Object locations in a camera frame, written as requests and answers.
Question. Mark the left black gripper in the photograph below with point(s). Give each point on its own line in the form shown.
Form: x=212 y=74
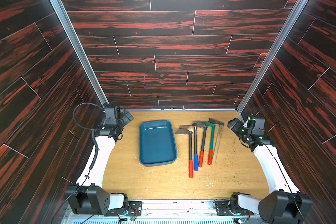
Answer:
x=125 y=120

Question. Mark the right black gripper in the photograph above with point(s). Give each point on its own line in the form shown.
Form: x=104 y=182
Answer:
x=234 y=125

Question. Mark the chrome hoe blue grip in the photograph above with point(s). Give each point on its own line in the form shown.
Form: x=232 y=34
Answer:
x=193 y=147

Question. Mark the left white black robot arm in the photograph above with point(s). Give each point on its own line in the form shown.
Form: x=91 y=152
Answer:
x=87 y=196

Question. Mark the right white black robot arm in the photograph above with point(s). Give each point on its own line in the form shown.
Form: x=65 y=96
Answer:
x=285 y=204

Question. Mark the teal plastic storage tray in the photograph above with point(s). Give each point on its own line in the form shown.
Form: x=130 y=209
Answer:
x=157 y=145

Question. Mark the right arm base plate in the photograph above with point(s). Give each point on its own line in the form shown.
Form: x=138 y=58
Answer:
x=223 y=208

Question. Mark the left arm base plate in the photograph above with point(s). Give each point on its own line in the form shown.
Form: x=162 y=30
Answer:
x=130 y=209

